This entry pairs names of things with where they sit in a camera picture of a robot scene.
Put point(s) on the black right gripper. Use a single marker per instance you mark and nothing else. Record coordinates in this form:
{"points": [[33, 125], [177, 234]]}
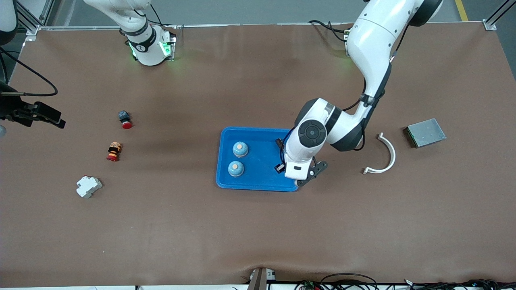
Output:
{"points": [[11, 107]]}

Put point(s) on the blue service bell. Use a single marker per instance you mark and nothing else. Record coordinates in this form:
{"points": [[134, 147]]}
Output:
{"points": [[236, 168], [240, 149]]}

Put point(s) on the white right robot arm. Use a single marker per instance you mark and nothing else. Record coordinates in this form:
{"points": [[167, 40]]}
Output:
{"points": [[149, 44]]}

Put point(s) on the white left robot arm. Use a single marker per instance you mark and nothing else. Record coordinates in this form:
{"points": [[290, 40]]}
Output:
{"points": [[375, 36]]}

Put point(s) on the blue plastic tray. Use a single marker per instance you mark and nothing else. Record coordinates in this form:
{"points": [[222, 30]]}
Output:
{"points": [[258, 161]]}

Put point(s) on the red yellow emergency stop button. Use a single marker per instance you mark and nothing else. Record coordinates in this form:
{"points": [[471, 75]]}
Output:
{"points": [[114, 152]]}

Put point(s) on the white circuit breaker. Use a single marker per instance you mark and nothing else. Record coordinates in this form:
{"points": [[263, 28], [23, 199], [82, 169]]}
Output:
{"points": [[88, 187]]}

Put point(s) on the silver metal circuit module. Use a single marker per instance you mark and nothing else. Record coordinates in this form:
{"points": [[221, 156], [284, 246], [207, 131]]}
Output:
{"points": [[425, 133]]}

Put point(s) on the white curved plastic bracket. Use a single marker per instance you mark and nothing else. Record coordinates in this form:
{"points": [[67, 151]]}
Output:
{"points": [[392, 155]]}

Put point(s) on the aluminium frame post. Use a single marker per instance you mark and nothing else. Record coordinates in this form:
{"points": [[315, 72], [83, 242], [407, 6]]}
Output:
{"points": [[30, 30], [489, 26]]}

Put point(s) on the red push button switch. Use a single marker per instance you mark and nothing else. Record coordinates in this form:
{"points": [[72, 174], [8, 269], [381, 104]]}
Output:
{"points": [[125, 119]]}

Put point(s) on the aluminium profile bracket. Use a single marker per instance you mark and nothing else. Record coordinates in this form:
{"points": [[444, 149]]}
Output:
{"points": [[260, 280]]}

